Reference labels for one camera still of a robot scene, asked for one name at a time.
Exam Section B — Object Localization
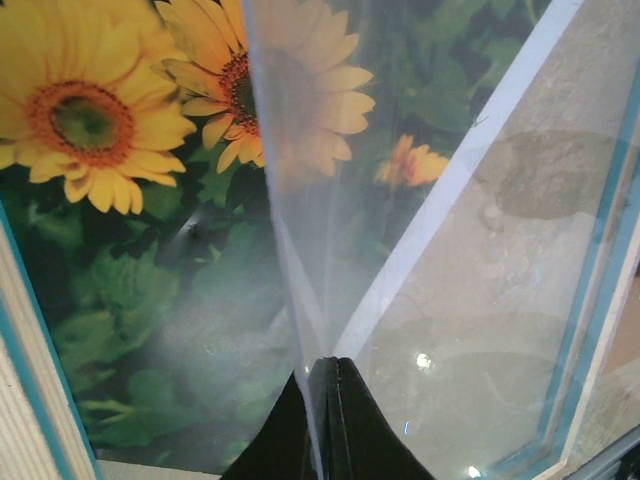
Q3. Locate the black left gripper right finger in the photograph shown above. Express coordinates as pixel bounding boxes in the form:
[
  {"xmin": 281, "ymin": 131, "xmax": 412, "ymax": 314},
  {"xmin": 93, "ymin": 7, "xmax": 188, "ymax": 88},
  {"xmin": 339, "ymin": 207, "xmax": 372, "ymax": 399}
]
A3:
[{"xmin": 308, "ymin": 357, "xmax": 433, "ymax": 480}]

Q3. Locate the clear transparent sheet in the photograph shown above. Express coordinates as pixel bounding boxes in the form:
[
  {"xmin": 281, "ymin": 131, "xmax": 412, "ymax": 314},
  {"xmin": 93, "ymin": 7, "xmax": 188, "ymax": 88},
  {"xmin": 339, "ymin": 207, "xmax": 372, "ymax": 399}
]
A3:
[{"xmin": 241, "ymin": 0, "xmax": 640, "ymax": 480}]

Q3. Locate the teal wooden picture frame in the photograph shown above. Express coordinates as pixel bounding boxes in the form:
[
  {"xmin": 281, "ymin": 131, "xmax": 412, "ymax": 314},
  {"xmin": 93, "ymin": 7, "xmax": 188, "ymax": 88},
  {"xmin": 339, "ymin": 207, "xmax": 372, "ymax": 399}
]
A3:
[{"xmin": 1, "ymin": 38, "xmax": 639, "ymax": 479}]

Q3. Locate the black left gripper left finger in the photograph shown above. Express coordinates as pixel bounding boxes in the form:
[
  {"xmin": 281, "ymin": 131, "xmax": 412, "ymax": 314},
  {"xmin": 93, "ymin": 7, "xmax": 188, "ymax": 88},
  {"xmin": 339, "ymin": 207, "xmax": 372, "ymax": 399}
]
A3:
[{"xmin": 221, "ymin": 375, "xmax": 315, "ymax": 480}]

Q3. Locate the sunflower photo print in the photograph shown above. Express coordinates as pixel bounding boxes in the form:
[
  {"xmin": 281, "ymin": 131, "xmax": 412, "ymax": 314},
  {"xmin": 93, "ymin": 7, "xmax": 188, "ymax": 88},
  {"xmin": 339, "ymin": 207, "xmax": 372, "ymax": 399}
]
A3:
[{"xmin": 0, "ymin": 0, "xmax": 586, "ymax": 476}]

